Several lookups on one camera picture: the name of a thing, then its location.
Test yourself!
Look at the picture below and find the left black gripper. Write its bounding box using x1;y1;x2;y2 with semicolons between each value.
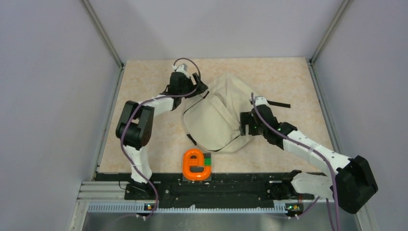
179;73;208;98

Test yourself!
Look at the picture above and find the cream canvas student bag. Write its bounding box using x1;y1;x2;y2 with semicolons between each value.
182;73;255;154

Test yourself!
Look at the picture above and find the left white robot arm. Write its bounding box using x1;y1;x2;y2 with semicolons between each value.
115;71;208;199

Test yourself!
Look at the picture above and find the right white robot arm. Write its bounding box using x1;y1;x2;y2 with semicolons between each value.
240;104;378;214

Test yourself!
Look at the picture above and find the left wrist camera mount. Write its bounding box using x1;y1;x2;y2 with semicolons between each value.
172;63;189;76

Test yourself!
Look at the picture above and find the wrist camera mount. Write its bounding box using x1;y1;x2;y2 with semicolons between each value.
252;96;269;107
172;63;189;76

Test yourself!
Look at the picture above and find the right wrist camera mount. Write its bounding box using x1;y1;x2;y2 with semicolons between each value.
252;96;269;107

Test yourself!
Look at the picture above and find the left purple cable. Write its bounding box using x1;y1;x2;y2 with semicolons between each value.
119;57;202;220

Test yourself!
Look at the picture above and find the purple cable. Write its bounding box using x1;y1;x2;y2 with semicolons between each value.
119;57;202;220
250;92;341;231

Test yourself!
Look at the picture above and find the orange ring toy on bricks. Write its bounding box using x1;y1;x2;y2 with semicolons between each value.
182;149;212;182

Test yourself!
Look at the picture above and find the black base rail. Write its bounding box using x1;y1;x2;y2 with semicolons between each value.
124;173;315;209

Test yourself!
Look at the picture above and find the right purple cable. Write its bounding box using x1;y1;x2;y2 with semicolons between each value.
250;92;341;231

